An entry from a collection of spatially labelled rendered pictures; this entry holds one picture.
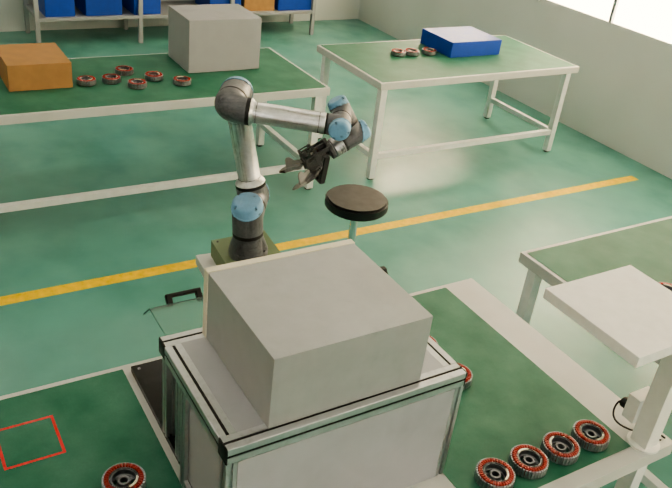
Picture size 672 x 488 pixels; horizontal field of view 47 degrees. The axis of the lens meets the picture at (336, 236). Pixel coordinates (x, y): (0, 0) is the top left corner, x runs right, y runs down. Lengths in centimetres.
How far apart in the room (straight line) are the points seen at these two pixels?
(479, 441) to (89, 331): 218
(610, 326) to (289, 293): 90
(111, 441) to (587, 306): 139
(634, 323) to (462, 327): 78
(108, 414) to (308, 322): 82
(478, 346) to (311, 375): 114
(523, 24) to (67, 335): 541
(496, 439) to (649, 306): 60
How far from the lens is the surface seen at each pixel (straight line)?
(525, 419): 257
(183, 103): 470
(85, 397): 247
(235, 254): 294
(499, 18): 812
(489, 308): 304
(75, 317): 408
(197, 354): 202
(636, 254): 373
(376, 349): 184
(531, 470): 236
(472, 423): 249
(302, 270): 199
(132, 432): 234
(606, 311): 232
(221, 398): 189
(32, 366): 381
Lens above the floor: 237
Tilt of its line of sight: 29 degrees down
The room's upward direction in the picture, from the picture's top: 7 degrees clockwise
